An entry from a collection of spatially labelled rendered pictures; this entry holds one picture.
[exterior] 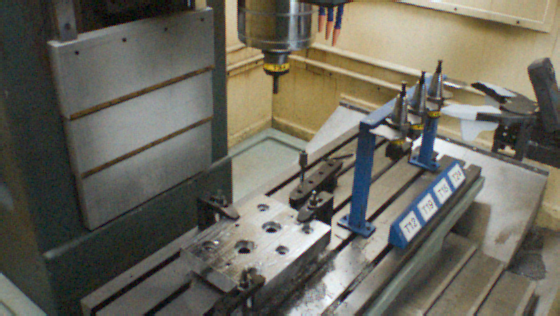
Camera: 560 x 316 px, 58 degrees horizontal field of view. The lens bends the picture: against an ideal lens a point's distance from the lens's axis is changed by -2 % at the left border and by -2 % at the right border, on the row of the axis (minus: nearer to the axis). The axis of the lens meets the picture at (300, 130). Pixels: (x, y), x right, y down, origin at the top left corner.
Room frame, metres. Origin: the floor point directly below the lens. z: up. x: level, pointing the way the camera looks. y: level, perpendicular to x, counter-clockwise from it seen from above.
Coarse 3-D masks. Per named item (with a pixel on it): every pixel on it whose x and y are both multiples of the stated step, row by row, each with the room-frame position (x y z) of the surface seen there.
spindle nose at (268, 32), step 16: (240, 0) 0.96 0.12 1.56; (256, 0) 0.93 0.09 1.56; (272, 0) 0.93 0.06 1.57; (288, 0) 0.93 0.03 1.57; (240, 16) 0.96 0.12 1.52; (256, 16) 0.93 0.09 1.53; (272, 16) 0.93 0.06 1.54; (288, 16) 0.93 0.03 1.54; (304, 16) 0.95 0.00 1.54; (240, 32) 0.96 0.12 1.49; (256, 32) 0.93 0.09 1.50; (272, 32) 0.93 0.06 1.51; (288, 32) 0.93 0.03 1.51; (304, 32) 0.95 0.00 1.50; (256, 48) 0.94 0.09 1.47; (272, 48) 0.93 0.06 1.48; (288, 48) 0.93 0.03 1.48; (304, 48) 0.95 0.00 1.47
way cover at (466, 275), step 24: (456, 240) 1.34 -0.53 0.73; (432, 264) 1.19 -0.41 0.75; (456, 264) 1.20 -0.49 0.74; (480, 264) 1.24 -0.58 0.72; (504, 264) 1.25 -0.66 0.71; (408, 288) 1.06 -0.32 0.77; (432, 288) 1.07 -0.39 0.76; (456, 288) 1.10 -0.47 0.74; (480, 288) 1.11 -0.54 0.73; (504, 288) 1.15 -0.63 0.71; (528, 288) 1.16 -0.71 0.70; (384, 312) 0.97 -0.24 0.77; (408, 312) 0.97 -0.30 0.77; (432, 312) 0.99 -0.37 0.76; (456, 312) 1.00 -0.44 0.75; (480, 312) 1.02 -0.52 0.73; (504, 312) 1.03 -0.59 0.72
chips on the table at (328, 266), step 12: (336, 252) 1.05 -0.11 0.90; (324, 264) 1.00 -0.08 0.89; (336, 264) 1.00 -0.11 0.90; (372, 264) 1.02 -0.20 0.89; (312, 276) 0.95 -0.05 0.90; (360, 276) 0.96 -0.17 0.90; (300, 288) 0.91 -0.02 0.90; (324, 288) 0.91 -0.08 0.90; (288, 300) 0.87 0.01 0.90; (300, 300) 0.87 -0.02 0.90; (312, 300) 0.87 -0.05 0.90; (336, 300) 0.88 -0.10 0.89; (276, 312) 0.83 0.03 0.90; (324, 312) 0.84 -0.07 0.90
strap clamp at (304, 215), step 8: (312, 192) 1.09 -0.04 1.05; (312, 200) 1.09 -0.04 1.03; (320, 200) 1.13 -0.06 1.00; (328, 200) 1.12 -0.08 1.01; (304, 208) 1.08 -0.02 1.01; (312, 208) 1.08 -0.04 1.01; (320, 208) 1.09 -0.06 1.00; (328, 208) 1.13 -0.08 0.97; (304, 216) 1.05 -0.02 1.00; (312, 216) 1.06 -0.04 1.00; (320, 216) 1.13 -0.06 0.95; (328, 216) 1.13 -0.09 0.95; (328, 224) 1.13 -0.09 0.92
